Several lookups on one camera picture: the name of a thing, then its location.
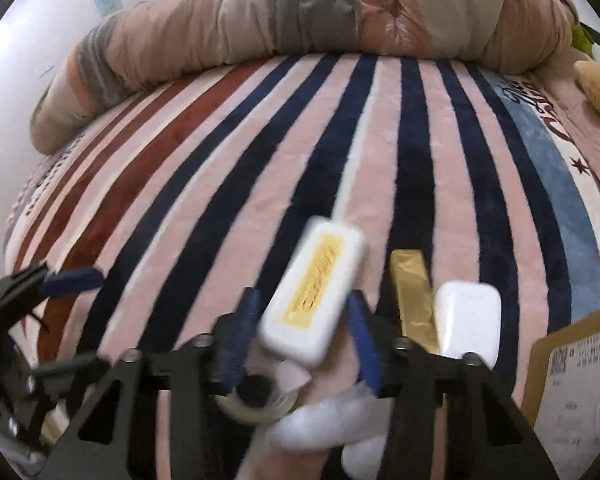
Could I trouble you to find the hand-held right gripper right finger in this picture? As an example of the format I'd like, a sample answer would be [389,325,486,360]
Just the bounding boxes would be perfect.
[346,290,561,480]

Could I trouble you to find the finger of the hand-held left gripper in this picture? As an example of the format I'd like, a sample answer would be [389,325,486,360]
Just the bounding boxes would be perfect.
[27,350,112,378]
[0,263,106,311]

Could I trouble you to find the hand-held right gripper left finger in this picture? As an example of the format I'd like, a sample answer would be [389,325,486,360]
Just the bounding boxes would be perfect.
[37,287,262,480]

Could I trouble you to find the white box with yellow label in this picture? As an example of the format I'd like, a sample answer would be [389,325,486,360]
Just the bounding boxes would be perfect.
[257,216,370,367]

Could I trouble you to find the gold rectangular box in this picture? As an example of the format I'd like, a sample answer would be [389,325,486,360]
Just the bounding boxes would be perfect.
[390,249,442,356]

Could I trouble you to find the clear tape roll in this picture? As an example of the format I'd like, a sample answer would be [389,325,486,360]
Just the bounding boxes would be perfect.
[217,371,302,428]

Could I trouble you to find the white crumpled cloth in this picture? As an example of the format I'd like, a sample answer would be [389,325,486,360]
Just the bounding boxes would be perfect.
[269,384,397,480]

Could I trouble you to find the white rounded case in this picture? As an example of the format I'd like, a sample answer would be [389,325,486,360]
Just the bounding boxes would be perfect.
[432,281,502,368]

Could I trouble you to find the striped plush blanket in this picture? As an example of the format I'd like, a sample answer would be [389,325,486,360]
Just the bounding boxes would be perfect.
[2,52,600,480]

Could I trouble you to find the cardboard box with white label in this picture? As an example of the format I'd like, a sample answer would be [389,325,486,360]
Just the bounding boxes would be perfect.
[522,297,600,480]

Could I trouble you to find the beige and grey quilt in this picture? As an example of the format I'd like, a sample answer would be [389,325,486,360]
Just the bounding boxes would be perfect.
[30,0,581,156]

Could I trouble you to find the green plush toy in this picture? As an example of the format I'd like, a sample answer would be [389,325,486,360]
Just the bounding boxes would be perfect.
[571,19,600,57]

